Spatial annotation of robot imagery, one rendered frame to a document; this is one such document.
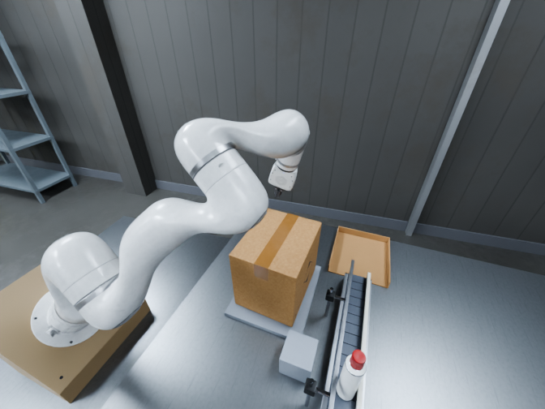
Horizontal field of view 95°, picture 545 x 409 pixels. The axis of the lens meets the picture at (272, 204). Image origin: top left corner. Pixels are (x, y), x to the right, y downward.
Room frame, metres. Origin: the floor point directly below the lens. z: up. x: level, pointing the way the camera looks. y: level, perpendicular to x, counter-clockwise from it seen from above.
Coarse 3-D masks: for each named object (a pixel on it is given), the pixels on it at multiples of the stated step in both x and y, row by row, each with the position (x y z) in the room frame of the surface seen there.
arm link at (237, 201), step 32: (224, 160) 0.40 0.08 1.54; (224, 192) 0.37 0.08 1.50; (256, 192) 0.38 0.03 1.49; (160, 224) 0.36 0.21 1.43; (192, 224) 0.36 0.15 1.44; (224, 224) 0.35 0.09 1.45; (256, 224) 0.37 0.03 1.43; (128, 256) 0.34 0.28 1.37; (160, 256) 0.36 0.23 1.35; (128, 288) 0.32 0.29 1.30; (96, 320) 0.29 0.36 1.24; (128, 320) 0.32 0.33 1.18
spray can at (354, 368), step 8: (360, 352) 0.30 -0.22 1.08; (352, 360) 0.29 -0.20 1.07; (360, 360) 0.28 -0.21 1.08; (344, 368) 0.29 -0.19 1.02; (352, 368) 0.28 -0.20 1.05; (360, 368) 0.28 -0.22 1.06; (344, 376) 0.28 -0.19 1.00; (352, 376) 0.27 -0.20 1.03; (360, 376) 0.27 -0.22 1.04; (344, 384) 0.28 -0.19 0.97; (352, 384) 0.27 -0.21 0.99; (344, 392) 0.27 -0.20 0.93; (352, 392) 0.27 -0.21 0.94; (344, 400) 0.27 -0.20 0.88
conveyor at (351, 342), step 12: (348, 276) 0.70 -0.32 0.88; (360, 276) 0.70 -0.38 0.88; (360, 288) 0.64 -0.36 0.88; (360, 300) 0.59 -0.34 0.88; (348, 312) 0.54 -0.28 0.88; (360, 312) 0.54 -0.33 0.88; (348, 324) 0.49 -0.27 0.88; (360, 324) 0.49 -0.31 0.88; (348, 336) 0.45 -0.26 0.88; (360, 336) 0.45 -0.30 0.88; (348, 348) 0.41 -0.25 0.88; (360, 348) 0.41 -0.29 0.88; (336, 396) 0.28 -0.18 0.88; (336, 408) 0.25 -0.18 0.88; (348, 408) 0.25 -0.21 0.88
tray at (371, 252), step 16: (336, 240) 0.98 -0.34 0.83; (352, 240) 0.98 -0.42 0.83; (368, 240) 0.98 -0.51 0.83; (384, 240) 0.97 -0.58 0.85; (336, 256) 0.86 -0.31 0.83; (352, 256) 0.86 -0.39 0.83; (368, 256) 0.86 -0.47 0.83; (384, 256) 0.86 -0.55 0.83; (336, 272) 0.77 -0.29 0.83; (368, 272) 0.77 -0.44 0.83; (384, 272) 0.77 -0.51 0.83
